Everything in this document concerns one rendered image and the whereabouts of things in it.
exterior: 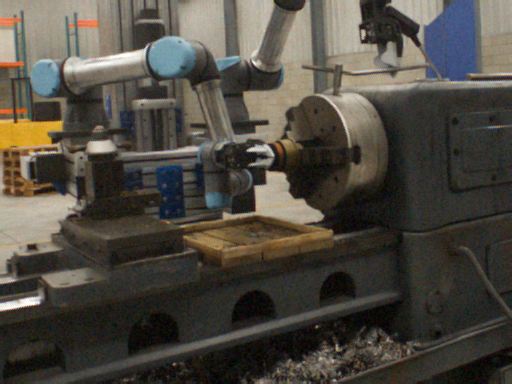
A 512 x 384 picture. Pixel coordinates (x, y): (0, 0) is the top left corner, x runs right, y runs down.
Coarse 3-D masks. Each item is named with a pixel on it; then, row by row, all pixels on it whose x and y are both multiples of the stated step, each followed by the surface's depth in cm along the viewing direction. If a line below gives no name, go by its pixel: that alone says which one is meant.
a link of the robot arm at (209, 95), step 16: (208, 48) 201; (208, 64) 199; (192, 80) 201; (208, 80) 200; (208, 96) 201; (208, 112) 201; (224, 112) 203; (208, 128) 202; (224, 128) 202; (240, 176) 201; (240, 192) 202
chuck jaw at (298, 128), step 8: (288, 112) 182; (296, 112) 181; (304, 112) 182; (288, 120) 182; (296, 120) 179; (304, 120) 181; (288, 128) 179; (296, 128) 178; (304, 128) 179; (288, 136) 175; (296, 136) 177; (304, 136) 178; (312, 136) 180; (304, 144) 180; (312, 144) 183
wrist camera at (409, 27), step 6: (390, 6) 174; (390, 12) 173; (396, 12) 174; (396, 18) 174; (402, 18) 175; (408, 18) 176; (402, 24) 176; (408, 24) 176; (414, 24) 177; (402, 30) 179; (408, 30) 177; (414, 30) 177; (408, 36) 180
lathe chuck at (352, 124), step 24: (312, 96) 179; (312, 120) 180; (336, 120) 171; (360, 120) 171; (336, 144) 172; (360, 144) 169; (336, 168) 172; (360, 168) 169; (312, 192) 182; (336, 192) 173
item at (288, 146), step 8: (272, 144) 170; (280, 144) 172; (288, 144) 171; (296, 144) 173; (280, 152) 169; (288, 152) 170; (296, 152) 171; (280, 160) 169; (288, 160) 170; (296, 160) 171; (272, 168) 170; (280, 168) 171; (288, 168) 172; (296, 168) 172
